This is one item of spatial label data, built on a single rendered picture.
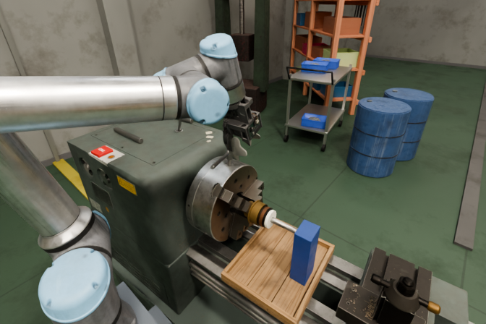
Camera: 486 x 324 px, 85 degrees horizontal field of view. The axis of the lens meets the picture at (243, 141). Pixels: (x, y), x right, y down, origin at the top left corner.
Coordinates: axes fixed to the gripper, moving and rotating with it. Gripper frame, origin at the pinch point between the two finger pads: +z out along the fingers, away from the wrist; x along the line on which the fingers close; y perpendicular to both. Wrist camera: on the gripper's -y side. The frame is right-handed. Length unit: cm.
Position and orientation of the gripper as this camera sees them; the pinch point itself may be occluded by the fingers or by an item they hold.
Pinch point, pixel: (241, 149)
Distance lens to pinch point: 81.7
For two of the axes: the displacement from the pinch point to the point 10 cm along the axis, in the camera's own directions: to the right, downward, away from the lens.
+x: 5.5, -6.6, 5.2
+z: 2.0, 7.1, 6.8
